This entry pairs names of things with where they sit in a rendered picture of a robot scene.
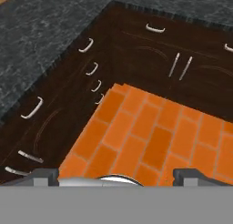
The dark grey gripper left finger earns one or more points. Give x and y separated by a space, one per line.
45 176

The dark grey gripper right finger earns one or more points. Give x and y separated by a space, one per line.
186 176

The round silver white object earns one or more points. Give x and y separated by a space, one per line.
115 180

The dark wood cupboard run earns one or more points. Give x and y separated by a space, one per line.
60 91
182 45

